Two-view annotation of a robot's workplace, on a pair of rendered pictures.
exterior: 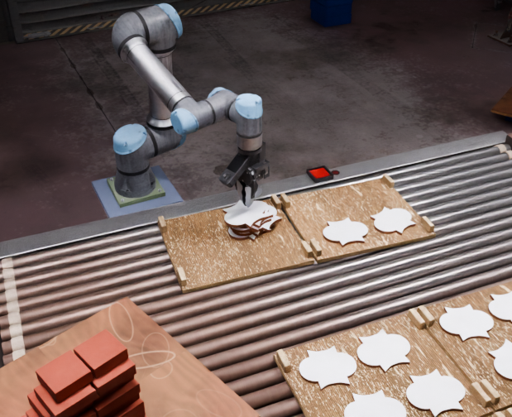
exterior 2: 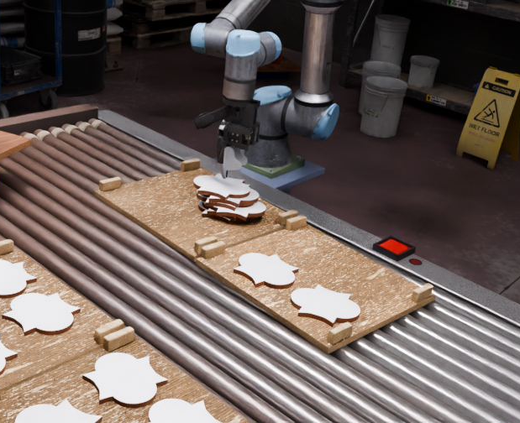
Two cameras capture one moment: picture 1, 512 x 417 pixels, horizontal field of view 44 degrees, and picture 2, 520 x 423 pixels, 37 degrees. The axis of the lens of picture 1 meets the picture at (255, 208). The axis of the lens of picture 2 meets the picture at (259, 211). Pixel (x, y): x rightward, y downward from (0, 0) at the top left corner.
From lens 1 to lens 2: 1.88 m
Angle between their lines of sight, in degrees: 54
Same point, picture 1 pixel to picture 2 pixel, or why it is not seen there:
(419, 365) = (25, 344)
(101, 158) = (495, 254)
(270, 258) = (178, 229)
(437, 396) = not seen: outside the picture
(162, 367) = not seen: outside the picture
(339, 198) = (344, 262)
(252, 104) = (233, 36)
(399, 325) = (97, 324)
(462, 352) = (61, 379)
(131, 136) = (266, 91)
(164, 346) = not seen: outside the picture
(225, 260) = (157, 206)
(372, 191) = (387, 286)
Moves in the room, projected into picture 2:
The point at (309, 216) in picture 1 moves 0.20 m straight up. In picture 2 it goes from (283, 245) to (293, 168)
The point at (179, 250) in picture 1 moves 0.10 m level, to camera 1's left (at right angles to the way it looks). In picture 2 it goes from (158, 181) to (147, 167)
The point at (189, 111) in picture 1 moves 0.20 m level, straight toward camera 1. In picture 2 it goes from (204, 26) to (128, 28)
